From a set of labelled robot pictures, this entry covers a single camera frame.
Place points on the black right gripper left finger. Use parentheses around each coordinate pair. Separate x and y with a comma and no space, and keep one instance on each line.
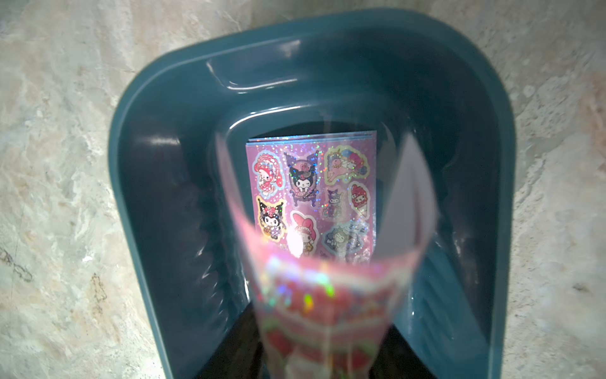
(240,354)

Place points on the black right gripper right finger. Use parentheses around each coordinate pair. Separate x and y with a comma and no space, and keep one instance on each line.
(397,360)

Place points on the sticker sheet stack in box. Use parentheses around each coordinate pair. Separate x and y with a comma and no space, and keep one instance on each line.
(315,195)

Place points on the teal plastic storage box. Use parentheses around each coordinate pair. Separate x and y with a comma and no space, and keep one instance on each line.
(390,71)

